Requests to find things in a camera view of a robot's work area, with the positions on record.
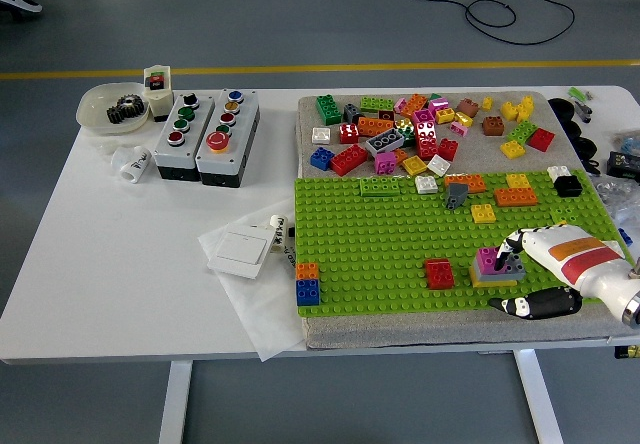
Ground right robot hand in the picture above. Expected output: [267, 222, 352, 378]
[487, 223, 640, 321]

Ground light grey long brick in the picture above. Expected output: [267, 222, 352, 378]
[470, 253, 527, 285]

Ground dark grey slope brick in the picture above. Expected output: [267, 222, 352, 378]
[444, 183, 470, 210]

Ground black brick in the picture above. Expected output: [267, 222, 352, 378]
[553, 175, 584, 199]

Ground orange long brick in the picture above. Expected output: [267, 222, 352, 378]
[356, 117, 396, 138]
[493, 186, 539, 208]

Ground yellow curved brick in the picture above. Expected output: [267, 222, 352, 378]
[468, 268, 519, 289]

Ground white flat brick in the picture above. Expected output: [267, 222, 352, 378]
[426, 153, 452, 178]

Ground red tall brick white dots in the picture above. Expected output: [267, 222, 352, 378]
[414, 121, 440, 161]

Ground lime green long brick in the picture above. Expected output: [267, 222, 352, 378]
[359, 176, 403, 198]
[359, 96, 396, 114]

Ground grey brick with dark studs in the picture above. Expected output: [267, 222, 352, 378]
[363, 128, 405, 159]

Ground red long brick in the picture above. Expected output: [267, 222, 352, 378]
[329, 144, 369, 178]

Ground clear plastic bag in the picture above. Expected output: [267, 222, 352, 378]
[594, 173, 640, 230]

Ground black printed box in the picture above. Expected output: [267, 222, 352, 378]
[606, 151, 640, 180]

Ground white table leg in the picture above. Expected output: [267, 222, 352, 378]
[157, 361, 194, 444]
[512, 348, 564, 444]

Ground green studded baseplate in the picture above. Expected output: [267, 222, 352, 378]
[293, 169, 640, 318]

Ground white printed tube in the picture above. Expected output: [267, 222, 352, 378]
[268, 213, 287, 254]

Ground grey emergency-stop control box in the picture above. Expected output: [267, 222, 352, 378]
[193, 88, 261, 189]

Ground grey four-button control box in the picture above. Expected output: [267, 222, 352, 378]
[152, 91, 216, 183]

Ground white pipe tee fitting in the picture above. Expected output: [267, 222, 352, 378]
[109, 144, 153, 185]

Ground white plastic bowl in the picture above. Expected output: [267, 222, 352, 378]
[75, 82, 151, 135]

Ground black floor cable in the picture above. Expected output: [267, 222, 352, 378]
[373, 0, 640, 48]

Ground white wall switch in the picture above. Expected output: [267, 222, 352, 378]
[207, 226, 275, 280]

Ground cream switch box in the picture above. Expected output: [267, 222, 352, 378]
[142, 65, 175, 123]

